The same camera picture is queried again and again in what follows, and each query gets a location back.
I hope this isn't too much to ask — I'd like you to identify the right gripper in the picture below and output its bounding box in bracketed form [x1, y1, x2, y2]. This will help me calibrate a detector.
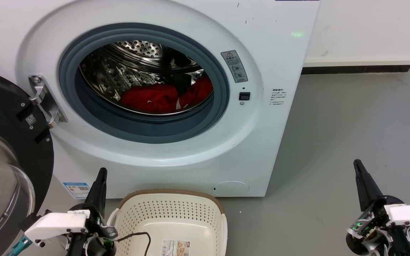
[346, 159, 410, 256]

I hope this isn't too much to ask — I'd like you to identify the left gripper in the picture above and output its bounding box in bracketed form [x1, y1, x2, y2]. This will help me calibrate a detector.
[66, 168, 118, 256]

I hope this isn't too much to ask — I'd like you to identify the red garment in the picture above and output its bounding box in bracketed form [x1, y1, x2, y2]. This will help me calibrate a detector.
[121, 76, 214, 114]

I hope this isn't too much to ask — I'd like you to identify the cream perforated laundry basket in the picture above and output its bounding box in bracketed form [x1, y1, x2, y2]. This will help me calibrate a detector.
[107, 189, 228, 256]

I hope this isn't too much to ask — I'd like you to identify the printed warning label sticker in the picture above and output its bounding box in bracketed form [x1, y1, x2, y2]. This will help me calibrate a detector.
[161, 240, 190, 256]

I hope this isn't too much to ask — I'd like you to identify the stainless steel washing machine drum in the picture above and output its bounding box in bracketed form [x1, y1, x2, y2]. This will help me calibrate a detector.
[79, 40, 214, 116]

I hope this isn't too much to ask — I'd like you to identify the blue energy label sticker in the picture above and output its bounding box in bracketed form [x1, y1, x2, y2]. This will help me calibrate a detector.
[63, 182, 91, 199]

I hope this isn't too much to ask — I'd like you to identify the grey rubber door gasket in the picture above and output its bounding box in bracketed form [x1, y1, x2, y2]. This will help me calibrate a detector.
[58, 23, 230, 144]

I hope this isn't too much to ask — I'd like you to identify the silver metal door hinge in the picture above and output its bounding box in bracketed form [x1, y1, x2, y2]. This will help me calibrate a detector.
[29, 75, 68, 128]

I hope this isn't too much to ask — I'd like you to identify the white front-load washing machine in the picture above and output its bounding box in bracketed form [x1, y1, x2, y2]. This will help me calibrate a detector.
[0, 0, 321, 199]

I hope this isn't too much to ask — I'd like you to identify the small printed text label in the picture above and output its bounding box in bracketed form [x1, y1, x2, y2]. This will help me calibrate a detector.
[270, 88, 287, 107]

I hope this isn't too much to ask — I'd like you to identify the round drain filter cover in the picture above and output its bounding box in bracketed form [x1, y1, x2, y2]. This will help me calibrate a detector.
[212, 181, 250, 197]

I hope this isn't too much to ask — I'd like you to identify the grey warning sticker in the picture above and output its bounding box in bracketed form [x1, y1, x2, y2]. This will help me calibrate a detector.
[221, 50, 248, 83]

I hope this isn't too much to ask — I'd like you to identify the thin black cable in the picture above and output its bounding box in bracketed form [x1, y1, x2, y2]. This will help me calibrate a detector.
[114, 232, 151, 256]

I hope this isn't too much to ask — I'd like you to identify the teal cable connector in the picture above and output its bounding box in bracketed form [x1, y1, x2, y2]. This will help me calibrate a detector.
[7, 236, 32, 256]

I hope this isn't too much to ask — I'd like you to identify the white wall baseboard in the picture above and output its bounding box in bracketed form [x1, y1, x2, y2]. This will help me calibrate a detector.
[301, 56, 410, 75]

